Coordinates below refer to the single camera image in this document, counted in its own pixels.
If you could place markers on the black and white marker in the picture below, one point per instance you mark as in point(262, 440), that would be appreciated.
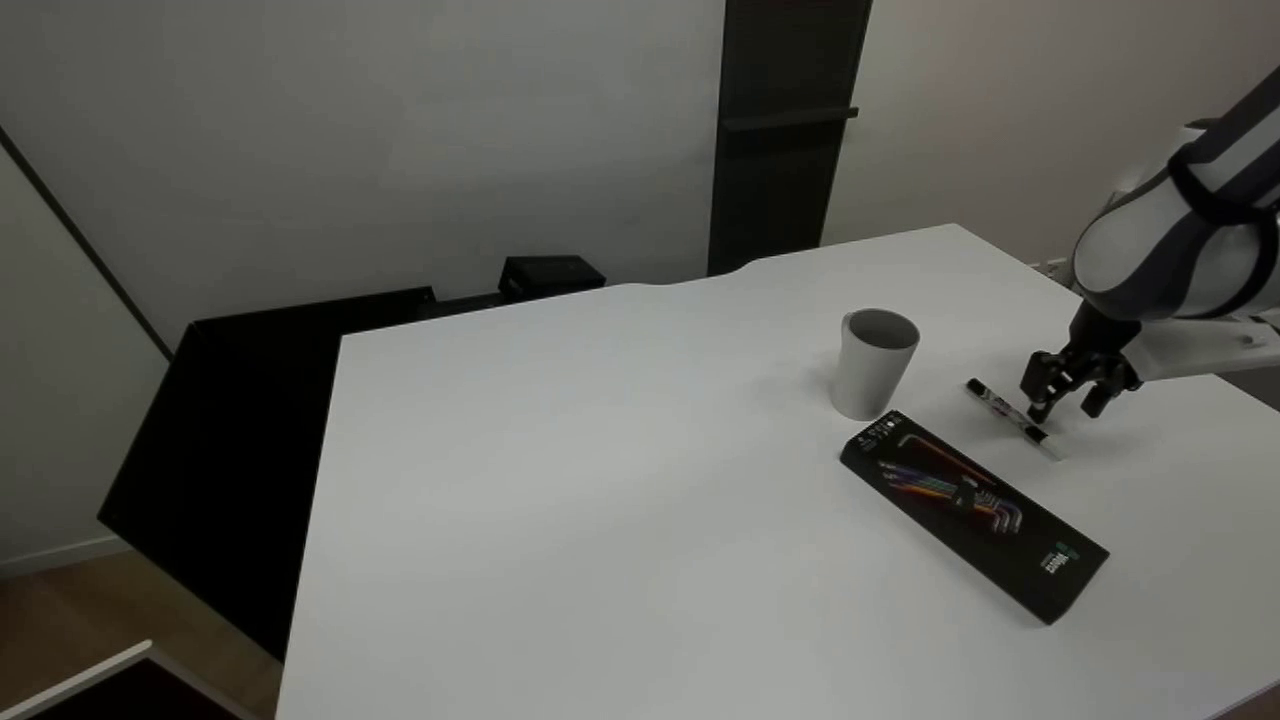
point(1005, 411)

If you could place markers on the black hex key set box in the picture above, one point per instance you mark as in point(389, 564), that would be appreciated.
point(1014, 543)

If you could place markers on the black vertical wall panel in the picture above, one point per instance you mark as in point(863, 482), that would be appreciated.
point(786, 101)

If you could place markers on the black side table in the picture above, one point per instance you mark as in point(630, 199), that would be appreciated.
point(222, 473)

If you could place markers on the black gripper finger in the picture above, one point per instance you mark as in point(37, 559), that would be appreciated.
point(1100, 398)
point(1041, 384)

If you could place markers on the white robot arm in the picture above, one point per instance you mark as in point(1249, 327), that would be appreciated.
point(1177, 272)

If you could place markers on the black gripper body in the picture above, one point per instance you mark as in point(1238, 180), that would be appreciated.
point(1095, 350)

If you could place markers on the white mug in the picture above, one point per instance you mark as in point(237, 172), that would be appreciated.
point(868, 367)

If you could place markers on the small black box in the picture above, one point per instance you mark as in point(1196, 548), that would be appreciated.
point(528, 277)

